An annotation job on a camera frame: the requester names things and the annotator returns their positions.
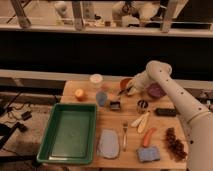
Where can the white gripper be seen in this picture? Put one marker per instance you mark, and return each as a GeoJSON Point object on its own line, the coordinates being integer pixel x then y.
{"type": "Point", "coordinates": [137, 84]}

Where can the black dish brush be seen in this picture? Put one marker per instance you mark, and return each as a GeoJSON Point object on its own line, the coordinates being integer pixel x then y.
{"type": "Point", "coordinates": [115, 104]}

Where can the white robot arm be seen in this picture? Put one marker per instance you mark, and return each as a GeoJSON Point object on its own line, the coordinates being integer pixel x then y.
{"type": "Point", "coordinates": [198, 117]}

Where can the orange bowl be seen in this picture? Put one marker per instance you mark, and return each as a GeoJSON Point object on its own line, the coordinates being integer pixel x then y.
{"type": "Point", "coordinates": [123, 84]}

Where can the small metal cup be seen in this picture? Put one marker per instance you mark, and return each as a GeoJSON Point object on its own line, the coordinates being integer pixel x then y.
{"type": "Point", "coordinates": [142, 106]}

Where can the blue plastic cup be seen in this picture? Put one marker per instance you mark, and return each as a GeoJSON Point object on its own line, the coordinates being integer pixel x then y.
{"type": "Point", "coordinates": [101, 98]}

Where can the white lidded cup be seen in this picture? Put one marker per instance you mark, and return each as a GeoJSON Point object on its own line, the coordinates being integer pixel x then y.
{"type": "Point", "coordinates": [96, 80]}

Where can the silver fork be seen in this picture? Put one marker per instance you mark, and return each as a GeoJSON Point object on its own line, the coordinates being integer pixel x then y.
{"type": "Point", "coordinates": [125, 129]}

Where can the orange carrot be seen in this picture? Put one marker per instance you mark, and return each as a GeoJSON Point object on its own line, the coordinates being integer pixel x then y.
{"type": "Point", "coordinates": [147, 137]}

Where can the orange apple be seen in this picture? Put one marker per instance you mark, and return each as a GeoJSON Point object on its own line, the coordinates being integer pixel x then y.
{"type": "Point", "coordinates": [80, 94]}

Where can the person in background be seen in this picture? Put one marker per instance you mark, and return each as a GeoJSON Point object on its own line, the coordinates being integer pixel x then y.
{"type": "Point", "coordinates": [142, 10]}

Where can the grey blue cloth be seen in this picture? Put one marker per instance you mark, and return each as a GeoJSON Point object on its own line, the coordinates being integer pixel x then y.
{"type": "Point", "coordinates": [108, 145]}

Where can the blue sponge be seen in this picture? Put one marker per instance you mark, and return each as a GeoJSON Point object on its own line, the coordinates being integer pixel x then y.
{"type": "Point", "coordinates": [148, 154]}

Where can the dark red grapes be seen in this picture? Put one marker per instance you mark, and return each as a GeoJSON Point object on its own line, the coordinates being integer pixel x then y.
{"type": "Point", "coordinates": [175, 145]}

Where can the green plastic tray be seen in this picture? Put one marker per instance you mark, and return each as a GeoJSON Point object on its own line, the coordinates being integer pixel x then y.
{"type": "Point", "coordinates": [69, 135]}

